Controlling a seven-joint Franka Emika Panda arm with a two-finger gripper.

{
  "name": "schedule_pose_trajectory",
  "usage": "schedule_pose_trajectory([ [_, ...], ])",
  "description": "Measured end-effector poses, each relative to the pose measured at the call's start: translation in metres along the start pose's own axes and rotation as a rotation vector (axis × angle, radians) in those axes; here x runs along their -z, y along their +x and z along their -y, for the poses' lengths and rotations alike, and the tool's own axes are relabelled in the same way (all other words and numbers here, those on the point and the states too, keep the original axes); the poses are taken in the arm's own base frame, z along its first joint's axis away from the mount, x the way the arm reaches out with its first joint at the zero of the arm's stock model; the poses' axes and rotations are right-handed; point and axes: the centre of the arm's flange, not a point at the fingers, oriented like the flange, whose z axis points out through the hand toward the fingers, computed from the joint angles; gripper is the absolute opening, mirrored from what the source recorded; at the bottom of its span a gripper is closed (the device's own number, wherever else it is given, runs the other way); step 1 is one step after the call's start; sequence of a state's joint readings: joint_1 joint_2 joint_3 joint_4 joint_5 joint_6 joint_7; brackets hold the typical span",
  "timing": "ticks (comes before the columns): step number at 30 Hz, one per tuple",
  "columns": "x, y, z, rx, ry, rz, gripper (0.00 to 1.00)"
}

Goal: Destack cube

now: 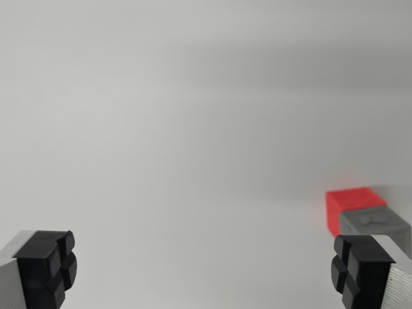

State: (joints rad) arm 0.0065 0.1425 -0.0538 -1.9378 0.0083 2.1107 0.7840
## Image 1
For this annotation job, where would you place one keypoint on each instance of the grey embossed cube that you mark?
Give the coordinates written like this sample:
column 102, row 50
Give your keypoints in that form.
column 376, row 225

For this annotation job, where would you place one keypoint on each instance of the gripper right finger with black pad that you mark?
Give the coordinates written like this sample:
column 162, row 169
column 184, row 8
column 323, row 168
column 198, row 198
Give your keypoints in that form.
column 363, row 273

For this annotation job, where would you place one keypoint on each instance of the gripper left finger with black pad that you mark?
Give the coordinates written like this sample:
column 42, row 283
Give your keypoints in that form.
column 38, row 273

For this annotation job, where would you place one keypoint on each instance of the red embossed cube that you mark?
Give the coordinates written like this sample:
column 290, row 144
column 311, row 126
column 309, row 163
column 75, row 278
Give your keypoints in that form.
column 346, row 201

